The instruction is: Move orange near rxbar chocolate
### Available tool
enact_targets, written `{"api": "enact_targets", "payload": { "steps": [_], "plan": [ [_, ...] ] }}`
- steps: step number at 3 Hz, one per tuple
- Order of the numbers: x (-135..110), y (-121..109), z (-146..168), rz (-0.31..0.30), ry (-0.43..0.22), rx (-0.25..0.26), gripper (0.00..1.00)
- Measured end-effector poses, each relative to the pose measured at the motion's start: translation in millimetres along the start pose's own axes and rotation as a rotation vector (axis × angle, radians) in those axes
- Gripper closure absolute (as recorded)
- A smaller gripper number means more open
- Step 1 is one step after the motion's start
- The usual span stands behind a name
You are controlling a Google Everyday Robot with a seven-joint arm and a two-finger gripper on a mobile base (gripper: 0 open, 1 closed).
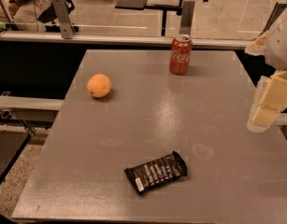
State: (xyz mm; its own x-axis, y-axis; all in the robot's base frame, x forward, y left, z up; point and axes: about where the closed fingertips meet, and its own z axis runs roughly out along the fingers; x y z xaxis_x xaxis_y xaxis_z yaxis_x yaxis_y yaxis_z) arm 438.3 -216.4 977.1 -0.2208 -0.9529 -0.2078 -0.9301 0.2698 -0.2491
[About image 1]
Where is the person in beige clothes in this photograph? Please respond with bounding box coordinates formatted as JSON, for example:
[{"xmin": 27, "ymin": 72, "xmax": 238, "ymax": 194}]
[{"xmin": 7, "ymin": 0, "xmax": 74, "ymax": 32}]

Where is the grey metal post bracket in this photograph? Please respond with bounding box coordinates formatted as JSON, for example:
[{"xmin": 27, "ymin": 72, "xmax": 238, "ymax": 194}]
[{"xmin": 51, "ymin": 0, "xmax": 75, "ymax": 39}]

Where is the dark side table left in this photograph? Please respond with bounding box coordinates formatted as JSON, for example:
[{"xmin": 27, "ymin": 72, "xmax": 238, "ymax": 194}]
[{"xmin": 0, "ymin": 131, "xmax": 31, "ymax": 185}]

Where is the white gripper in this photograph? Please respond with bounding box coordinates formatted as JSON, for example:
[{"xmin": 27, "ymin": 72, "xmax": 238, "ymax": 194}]
[{"xmin": 245, "ymin": 8, "xmax": 287, "ymax": 133}]

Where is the black RXBAR chocolate wrapper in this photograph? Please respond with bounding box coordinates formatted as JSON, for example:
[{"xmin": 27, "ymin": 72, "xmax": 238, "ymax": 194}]
[{"xmin": 124, "ymin": 151, "xmax": 187, "ymax": 195}]

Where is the grey metal side rail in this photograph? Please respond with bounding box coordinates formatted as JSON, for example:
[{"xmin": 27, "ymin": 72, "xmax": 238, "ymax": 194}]
[{"xmin": 0, "ymin": 96, "xmax": 64, "ymax": 122}]

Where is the grey metal railing beam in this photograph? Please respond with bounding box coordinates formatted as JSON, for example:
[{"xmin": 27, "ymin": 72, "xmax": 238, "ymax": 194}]
[{"xmin": 0, "ymin": 31, "xmax": 251, "ymax": 50}]

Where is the red Coca-Cola can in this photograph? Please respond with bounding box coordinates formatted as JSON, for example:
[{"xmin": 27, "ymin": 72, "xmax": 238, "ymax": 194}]
[{"xmin": 169, "ymin": 35, "xmax": 193, "ymax": 75}]

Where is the orange fruit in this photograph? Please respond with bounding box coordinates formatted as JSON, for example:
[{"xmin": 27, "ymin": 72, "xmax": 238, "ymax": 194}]
[{"xmin": 87, "ymin": 74, "xmax": 111, "ymax": 98}]

